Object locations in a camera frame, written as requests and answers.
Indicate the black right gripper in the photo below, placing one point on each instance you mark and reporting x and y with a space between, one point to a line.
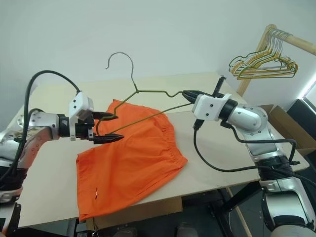
201 93

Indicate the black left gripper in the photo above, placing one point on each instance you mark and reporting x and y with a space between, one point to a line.
82 129

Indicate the orange shorts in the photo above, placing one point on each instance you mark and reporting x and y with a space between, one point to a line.
130 168

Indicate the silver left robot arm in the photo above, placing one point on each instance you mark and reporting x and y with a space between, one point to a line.
42 123

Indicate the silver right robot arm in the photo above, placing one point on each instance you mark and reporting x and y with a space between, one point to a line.
249 121

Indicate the brown cardboard box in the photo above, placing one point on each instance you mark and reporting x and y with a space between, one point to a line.
286 123

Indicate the dark rounded shape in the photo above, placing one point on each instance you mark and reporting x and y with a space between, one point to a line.
185 230
126 232

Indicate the black monitor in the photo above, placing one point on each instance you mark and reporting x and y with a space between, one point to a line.
302 111

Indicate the wooden clothes rack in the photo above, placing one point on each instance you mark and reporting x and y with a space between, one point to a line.
301 43

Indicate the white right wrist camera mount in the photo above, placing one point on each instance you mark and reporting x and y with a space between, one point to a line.
209 108

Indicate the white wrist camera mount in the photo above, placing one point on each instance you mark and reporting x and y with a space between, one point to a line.
80 103
209 108

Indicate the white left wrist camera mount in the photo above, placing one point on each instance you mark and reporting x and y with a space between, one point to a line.
80 103

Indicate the black table frame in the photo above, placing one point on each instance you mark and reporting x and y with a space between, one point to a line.
237 200

